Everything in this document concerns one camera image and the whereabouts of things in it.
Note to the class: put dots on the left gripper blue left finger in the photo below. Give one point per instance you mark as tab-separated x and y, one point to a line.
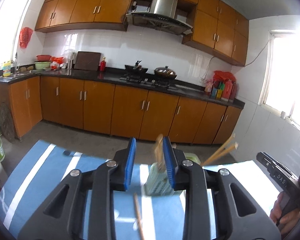
130	157

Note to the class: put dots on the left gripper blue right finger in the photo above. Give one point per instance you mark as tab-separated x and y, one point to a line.
170	161

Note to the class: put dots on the wooden handled metal utensil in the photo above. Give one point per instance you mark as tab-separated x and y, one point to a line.
158	151

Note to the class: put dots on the lower wooden kitchen cabinets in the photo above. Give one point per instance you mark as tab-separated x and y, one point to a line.
118	110

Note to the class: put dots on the wooden kitchen cabinets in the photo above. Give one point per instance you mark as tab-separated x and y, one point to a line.
118	110
218	29

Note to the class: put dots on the black kitchen countertop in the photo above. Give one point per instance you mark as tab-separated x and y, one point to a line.
112	75

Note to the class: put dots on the upper wooden kitchen cabinets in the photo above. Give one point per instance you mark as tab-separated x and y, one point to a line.
218	29

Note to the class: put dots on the green perforated utensil holder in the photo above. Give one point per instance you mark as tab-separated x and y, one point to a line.
158	184

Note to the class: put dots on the wooden chopstick leaning in holder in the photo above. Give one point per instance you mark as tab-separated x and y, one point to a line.
228	142

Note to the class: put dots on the blue white striped tablecloth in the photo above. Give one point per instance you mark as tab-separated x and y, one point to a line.
46	164

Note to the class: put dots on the wooden chopstick on table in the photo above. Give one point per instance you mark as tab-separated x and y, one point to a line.
138	216

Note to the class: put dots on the gas stove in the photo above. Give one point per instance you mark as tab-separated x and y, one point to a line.
147	80

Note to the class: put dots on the lidded dark wok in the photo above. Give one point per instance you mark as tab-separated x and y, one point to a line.
165	72

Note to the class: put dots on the red bag and boxes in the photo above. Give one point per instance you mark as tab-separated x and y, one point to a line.
223	86

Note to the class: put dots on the red bottle on counter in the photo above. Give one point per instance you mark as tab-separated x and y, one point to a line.
102	66

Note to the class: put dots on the dark wooden cutting board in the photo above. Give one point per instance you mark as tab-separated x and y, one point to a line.
86	60

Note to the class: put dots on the green basin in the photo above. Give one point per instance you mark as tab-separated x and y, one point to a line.
42	65

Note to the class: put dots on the red basin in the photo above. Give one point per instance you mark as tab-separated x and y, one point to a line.
43	58

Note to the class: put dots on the steel range hood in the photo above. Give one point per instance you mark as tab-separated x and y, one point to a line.
161	15

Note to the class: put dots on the yellow detergent bottle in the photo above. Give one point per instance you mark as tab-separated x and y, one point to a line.
6	69

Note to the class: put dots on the red plastic bag on wall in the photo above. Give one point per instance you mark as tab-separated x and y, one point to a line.
24	37

